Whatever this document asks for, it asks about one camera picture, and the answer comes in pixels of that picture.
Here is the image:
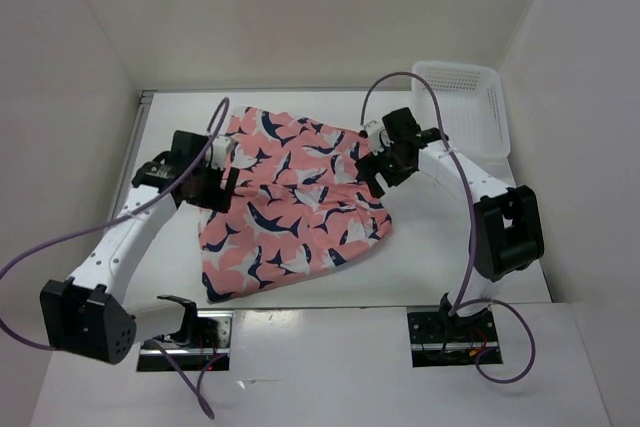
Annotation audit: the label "white plastic basket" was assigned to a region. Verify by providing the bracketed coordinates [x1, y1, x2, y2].
[411, 61, 511, 160]

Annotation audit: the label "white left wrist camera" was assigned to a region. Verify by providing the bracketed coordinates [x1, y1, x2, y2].
[206, 136, 235, 170]

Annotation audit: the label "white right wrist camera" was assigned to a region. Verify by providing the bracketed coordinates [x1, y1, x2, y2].
[360, 120, 392, 155]

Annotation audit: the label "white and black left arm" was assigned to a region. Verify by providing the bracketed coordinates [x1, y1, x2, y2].
[40, 131, 239, 364]

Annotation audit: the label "pink shark print shorts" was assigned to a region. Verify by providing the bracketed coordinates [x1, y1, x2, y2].
[198, 107, 392, 303]

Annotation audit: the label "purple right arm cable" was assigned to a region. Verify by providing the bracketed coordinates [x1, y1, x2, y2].
[360, 71, 537, 384]

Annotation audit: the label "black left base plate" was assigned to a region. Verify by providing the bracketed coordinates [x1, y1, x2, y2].
[136, 310, 233, 373]

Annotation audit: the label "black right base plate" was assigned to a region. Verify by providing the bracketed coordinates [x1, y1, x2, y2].
[406, 306, 503, 368]

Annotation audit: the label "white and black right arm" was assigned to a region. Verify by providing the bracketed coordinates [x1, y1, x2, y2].
[356, 107, 544, 340]

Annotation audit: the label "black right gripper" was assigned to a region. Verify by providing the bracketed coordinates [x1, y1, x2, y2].
[355, 141, 415, 198]

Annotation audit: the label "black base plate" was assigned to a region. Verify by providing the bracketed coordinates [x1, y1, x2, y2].
[136, 310, 233, 373]
[406, 306, 503, 368]

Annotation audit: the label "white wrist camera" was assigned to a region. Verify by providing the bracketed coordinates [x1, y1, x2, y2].
[360, 120, 392, 155]
[206, 136, 235, 170]

